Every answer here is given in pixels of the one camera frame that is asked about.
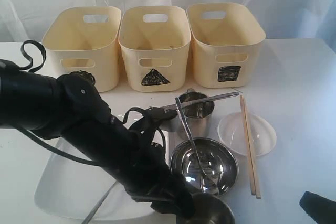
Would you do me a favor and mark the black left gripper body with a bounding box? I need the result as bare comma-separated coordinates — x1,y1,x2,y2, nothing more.
115,140,184,208

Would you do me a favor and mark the steel cup front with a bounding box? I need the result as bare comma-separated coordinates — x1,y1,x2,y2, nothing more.
176,193,236,224

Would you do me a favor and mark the steel spoon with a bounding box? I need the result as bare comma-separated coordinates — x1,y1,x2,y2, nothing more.
175,97,219,195

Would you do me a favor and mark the steel fork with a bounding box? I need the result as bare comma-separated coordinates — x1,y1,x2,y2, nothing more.
82,181,118,224

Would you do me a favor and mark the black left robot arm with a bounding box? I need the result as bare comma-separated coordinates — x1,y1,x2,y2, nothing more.
1,60,195,219

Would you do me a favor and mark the steel bowl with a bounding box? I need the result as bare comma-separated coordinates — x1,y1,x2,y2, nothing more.
170,137,239,197

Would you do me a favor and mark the white square plate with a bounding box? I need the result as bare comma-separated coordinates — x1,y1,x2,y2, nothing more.
34,153,154,221

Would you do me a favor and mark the steel mug rear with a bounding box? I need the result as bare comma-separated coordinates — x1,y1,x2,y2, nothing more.
179,89,215,137

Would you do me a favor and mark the steel table knife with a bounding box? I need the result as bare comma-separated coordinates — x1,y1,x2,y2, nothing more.
160,92,240,111

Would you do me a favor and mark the white round bowl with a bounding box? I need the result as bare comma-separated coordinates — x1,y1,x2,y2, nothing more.
217,112,277,156

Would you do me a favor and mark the cream bin with triangle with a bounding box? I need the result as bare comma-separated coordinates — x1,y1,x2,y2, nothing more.
119,6,191,92

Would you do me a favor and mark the cream bin with circle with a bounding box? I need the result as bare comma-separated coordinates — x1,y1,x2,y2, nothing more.
42,6,121,92

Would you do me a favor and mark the cream bin with square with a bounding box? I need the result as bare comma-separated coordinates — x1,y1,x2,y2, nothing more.
187,2,266,88

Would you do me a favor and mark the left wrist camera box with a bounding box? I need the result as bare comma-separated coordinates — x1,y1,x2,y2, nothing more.
145,107,180,132

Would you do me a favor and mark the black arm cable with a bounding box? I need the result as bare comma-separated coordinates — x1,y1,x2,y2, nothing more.
20,40,47,73

